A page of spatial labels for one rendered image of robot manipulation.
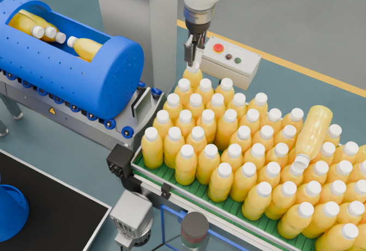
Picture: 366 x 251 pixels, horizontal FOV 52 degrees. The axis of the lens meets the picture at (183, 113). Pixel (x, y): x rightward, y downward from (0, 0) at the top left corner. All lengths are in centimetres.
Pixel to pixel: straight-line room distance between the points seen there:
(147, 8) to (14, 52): 70
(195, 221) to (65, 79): 63
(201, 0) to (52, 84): 57
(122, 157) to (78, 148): 121
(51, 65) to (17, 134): 138
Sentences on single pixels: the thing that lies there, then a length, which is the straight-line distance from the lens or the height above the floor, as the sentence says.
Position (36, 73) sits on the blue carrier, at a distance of 134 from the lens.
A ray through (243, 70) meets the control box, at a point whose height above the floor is 110.
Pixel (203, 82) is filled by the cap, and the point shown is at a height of 111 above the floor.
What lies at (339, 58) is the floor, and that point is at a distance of 308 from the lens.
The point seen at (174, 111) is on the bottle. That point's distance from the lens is 126.
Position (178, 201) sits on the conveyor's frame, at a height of 90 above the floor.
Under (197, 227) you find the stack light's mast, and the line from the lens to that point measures 91.
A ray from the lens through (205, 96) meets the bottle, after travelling 131.
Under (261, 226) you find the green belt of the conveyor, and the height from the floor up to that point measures 90.
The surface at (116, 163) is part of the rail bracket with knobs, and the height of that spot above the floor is 100.
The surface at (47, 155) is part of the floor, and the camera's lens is 249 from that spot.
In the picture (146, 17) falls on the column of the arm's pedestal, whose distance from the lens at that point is 187.
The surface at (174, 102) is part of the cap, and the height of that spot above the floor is 111.
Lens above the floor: 213
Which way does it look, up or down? 58 degrees down
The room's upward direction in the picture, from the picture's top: 3 degrees clockwise
